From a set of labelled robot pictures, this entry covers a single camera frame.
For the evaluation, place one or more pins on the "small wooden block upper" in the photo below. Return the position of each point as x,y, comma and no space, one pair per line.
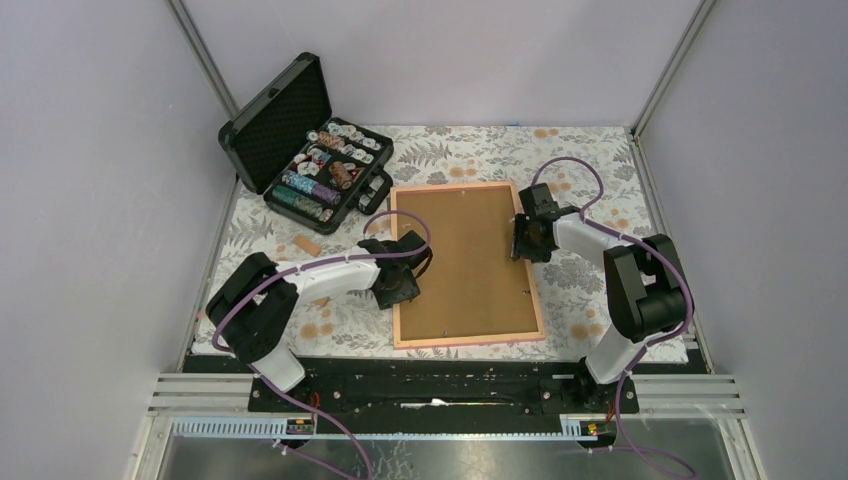
307,245

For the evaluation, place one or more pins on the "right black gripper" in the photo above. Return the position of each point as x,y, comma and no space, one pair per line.
517,246

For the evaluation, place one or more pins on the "purple poker chip stack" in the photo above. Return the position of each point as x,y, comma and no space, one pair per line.
326,194

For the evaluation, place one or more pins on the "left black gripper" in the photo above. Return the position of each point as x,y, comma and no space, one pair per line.
409,291

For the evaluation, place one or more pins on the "orange chip stack rear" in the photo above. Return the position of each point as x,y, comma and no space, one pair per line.
330,141

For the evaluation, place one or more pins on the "wooden picture frame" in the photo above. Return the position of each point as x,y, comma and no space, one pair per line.
397,298

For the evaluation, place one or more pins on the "green poker chip stack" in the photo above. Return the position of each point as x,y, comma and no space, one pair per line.
297,202

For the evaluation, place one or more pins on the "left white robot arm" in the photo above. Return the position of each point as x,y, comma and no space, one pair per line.
251,310

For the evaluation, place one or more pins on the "light blue chip stack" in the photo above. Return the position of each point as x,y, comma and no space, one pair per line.
299,182

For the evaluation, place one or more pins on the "brown cardboard backing board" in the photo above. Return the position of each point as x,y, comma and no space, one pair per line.
464,265

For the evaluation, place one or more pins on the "black poker chip case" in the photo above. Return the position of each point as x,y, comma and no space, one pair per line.
277,131

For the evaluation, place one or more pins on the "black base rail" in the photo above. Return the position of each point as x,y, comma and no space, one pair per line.
452,396

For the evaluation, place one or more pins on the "orange poker chip stack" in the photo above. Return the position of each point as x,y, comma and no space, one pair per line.
341,175

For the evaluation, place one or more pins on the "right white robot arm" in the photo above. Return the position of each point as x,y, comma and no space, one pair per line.
646,294

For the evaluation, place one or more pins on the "floral patterned table mat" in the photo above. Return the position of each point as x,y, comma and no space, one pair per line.
581,165

